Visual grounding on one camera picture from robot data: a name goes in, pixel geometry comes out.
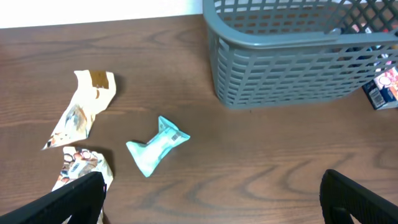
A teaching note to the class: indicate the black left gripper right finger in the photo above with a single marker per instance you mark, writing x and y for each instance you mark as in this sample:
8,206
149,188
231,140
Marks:
342,200

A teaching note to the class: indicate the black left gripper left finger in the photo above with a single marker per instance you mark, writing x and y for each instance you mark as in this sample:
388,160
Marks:
79,201

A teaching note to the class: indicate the colourful tissue pack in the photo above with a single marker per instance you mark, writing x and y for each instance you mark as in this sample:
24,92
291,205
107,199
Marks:
382,90

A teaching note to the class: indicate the grey plastic basket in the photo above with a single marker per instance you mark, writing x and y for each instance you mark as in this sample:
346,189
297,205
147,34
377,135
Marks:
284,52

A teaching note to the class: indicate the cream brown snack bag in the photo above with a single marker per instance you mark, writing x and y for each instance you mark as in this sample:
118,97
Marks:
79,162

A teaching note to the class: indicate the teal snack wrapper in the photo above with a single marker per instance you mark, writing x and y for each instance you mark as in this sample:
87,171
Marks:
148,156

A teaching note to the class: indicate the cream crumpled snack bag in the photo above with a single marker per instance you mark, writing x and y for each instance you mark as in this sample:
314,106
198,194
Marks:
95,90

